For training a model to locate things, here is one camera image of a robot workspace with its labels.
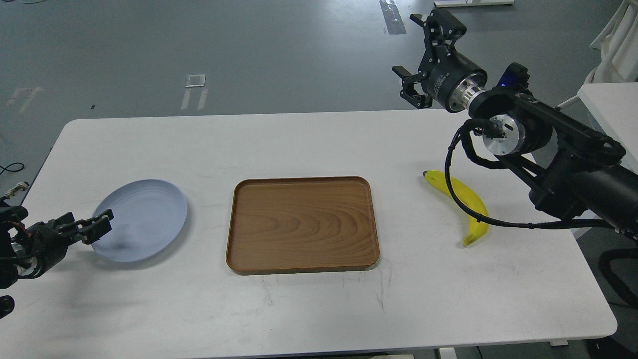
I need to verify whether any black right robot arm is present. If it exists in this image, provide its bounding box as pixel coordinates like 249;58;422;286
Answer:
392;8;638;241

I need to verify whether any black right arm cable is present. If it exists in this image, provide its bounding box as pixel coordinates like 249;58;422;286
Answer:
445;120;619;231

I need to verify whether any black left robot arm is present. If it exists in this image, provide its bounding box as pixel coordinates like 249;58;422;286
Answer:
0;196;114;290

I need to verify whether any light blue round plate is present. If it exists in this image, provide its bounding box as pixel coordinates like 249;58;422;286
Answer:
92;179;188;263

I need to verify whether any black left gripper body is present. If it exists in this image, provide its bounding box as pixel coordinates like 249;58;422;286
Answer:
20;222;70;278

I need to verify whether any brown wooden tray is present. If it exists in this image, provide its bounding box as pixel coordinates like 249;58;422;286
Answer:
226;177;380;275

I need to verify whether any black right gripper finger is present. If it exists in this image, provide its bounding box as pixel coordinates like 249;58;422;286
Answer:
410;8;467;55
392;66;433;109

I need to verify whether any white side table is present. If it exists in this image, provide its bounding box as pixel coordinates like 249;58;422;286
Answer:
577;82;638;173

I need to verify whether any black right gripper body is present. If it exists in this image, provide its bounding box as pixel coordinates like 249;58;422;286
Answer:
419;47;487;113

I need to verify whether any yellow banana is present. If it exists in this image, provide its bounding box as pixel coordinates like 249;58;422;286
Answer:
423;170;488;247

